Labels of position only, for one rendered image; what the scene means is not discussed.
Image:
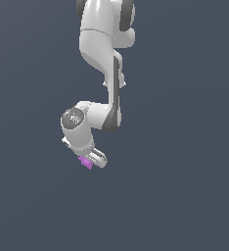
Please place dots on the small purple block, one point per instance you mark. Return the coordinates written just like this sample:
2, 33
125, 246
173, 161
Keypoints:
85, 162

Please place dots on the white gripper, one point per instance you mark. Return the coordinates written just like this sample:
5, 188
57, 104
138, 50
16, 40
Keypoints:
94, 155

